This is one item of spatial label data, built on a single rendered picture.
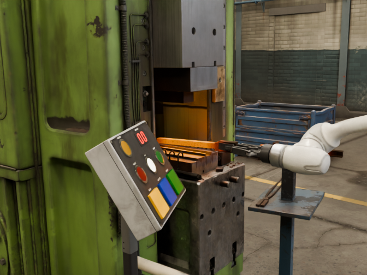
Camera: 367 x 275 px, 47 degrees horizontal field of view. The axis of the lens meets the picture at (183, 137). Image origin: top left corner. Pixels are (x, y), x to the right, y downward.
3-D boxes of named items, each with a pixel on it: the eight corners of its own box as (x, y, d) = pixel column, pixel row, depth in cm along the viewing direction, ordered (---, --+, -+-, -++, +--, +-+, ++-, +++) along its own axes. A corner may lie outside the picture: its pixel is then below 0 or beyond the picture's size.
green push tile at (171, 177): (183, 187, 142) (172, 168, 142) (179, 194, 135) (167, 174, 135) (179, 189, 143) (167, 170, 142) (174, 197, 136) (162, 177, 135)
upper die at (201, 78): (217, 88, 183) (217, 66, 182) (190, 91, 168) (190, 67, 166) (144, 85, 208) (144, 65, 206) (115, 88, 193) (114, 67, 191)
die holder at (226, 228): (244, 251, 207) (245, 162, 198) (200, 286, 177) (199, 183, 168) (156, 226, 240) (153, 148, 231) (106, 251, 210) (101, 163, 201)
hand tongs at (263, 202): (284, 174, 262) (284, 173, 261) (291, 175, 260) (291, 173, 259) (255, 206, 209) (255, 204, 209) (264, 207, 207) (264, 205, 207)
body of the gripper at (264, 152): (267, 166, 162) (246, 161, 167) (277, 161, 169) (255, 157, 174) (268, 147, 160) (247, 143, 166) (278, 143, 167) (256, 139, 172)
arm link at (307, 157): (282, 175, 160) (296, 159, 169) (323, 184, 151) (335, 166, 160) (280, 151, 155) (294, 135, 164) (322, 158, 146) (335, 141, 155)
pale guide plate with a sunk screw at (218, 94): (225, 100, 213) (225, 66, 209) (215, 102, 206) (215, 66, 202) (221, 100, 214) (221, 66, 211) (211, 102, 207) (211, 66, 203)
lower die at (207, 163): (217, 167, 190) (217, 149, 189) (191, 178, 175) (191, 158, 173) (147, 155, 215) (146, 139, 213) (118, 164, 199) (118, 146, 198)
